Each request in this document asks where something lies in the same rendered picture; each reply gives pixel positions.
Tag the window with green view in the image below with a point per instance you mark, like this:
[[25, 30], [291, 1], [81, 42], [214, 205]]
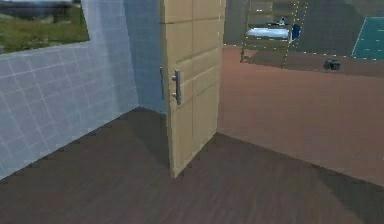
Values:
[[40, 25]]

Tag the white tray on shelf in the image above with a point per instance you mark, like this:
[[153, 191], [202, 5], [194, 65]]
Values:
[[268, 32]]

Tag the small black object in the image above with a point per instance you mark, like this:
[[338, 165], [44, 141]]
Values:
[[331, 64]]

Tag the teal framed panel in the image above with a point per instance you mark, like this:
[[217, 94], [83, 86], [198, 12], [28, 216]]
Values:
[[370, 40]]

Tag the light wooden room door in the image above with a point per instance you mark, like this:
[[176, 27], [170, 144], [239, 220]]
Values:
[[195, 83]]

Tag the blue object on shelf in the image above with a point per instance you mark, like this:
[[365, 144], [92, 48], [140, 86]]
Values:
[[295, 31]]

